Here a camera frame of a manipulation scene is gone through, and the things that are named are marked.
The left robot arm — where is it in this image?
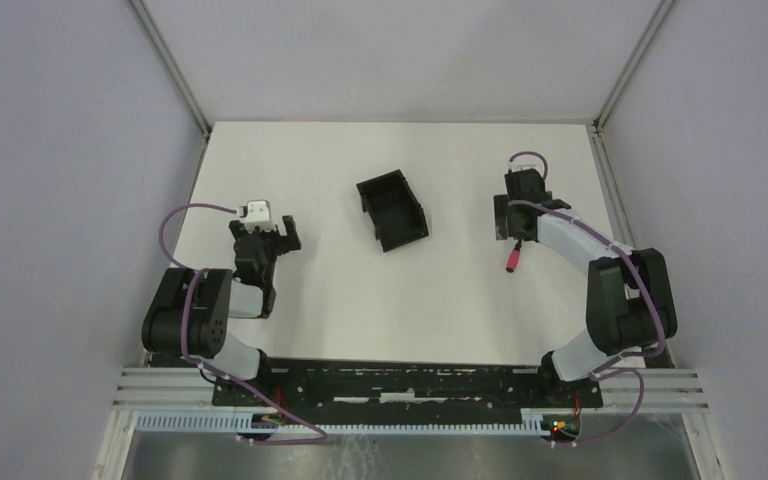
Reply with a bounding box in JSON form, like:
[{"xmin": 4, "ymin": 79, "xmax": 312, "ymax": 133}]
[{"xmin": 141, "ymin": 215, "xmax": 301, "ymax": 408}]

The aluminium rail frame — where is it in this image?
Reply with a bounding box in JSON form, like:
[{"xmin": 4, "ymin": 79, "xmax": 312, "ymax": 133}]
[{"xmin": 113, "ymin": 367, "xmax": 710, "ymax": 414}]

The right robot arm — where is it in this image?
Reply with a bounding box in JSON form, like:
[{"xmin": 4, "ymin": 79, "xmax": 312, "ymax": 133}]
[{"xmin": 493, "ymin": 169, "xmax": 677, "ymax": 408}]

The red handled screwdriver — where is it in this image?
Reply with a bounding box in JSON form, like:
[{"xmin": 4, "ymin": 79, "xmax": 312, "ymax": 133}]
[{"xmin": 505, "ymin": 240, "xmax": 523, "ymax": 273}]

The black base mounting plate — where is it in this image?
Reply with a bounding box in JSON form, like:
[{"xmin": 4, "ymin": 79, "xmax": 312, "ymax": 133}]
[{"xmin": 249, "ymin": 357, "xmax": 603, "ymax": 408}]

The light blue cable duct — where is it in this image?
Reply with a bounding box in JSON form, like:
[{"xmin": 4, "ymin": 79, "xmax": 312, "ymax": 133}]
[{"xmin": 136, "ymin": 410, "xmax": 571, "ymax": 437}]

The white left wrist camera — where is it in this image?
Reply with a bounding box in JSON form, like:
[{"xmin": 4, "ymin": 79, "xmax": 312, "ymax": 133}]
[{"xmin": 238, "ymin": 199, "xmax": 275, "ymax": 231}]

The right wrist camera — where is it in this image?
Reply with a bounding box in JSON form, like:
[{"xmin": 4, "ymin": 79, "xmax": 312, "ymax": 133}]
[{"xmin": 508, "ymin": 165, "xmax": 543, "ymax": 178}]

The black plastic bin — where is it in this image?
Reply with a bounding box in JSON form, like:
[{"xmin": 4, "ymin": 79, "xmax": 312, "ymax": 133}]
[{"xmin": 356, "ymin": 170, "xmax": 430, "ymax": 253}]

